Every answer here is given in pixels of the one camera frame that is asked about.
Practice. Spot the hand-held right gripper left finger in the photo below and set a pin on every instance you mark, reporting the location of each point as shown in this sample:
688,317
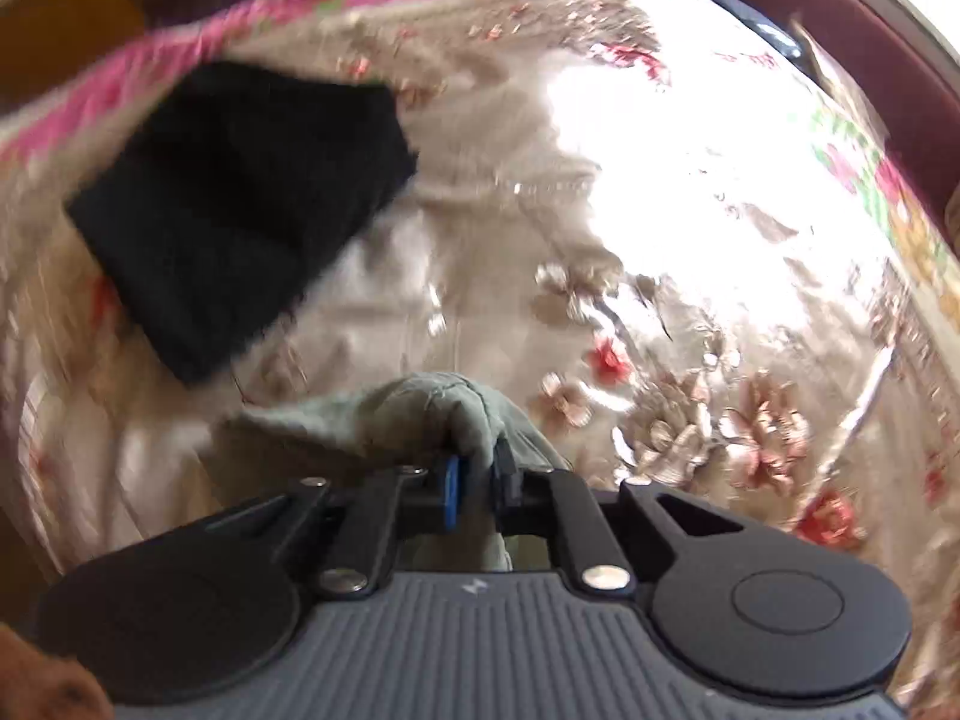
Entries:
451,493

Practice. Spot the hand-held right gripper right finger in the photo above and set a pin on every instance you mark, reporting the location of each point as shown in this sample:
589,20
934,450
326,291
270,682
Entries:
504,474

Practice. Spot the green pants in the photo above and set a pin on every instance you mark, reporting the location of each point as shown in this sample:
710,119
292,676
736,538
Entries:
420,405

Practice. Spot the floral bedspread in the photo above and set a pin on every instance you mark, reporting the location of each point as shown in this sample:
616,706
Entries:
675,240

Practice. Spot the black cloth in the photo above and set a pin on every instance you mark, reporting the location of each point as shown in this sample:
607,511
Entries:
240,217

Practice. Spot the dark blue object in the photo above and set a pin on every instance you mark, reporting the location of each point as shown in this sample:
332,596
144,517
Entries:
757,22

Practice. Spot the maroon headboard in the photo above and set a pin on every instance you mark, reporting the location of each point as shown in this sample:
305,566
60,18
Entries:
885,30

